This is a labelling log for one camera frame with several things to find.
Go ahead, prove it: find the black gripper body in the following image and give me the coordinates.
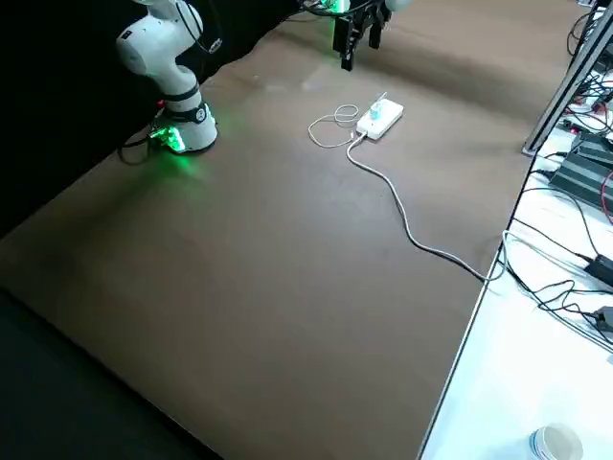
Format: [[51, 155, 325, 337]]
[[342, 0, 393, 23]]

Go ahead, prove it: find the white power strip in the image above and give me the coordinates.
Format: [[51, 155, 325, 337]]
[[355, 99, 404, 142]]

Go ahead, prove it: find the thin white charging cable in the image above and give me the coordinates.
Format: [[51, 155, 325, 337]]
[[306, 89, 387, 149]]

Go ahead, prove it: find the black ribbed power supply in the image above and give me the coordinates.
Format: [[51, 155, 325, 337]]
[[548, 132, 613, 212]]

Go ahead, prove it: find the black power adapter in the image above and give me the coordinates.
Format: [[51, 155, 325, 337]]
[[584, 253, 613, 285], [592, 306, 613, 337]]

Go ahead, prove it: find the black cable with silver connector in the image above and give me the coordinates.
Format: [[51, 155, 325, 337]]
[[174, 0, 226, 55]]

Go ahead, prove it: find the thick white power cord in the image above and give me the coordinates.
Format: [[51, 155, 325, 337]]
[[347, 133, 502, 284]]

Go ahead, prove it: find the grey aluminium frame post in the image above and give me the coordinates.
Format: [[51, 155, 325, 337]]
[[520, 9, 613, 157]]

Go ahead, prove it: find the black base cable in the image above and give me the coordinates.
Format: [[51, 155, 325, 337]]
[[118, 133, 164, 167]]

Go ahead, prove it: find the red cable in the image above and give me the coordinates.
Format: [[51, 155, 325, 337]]
[[601, 167, 613, 217]]

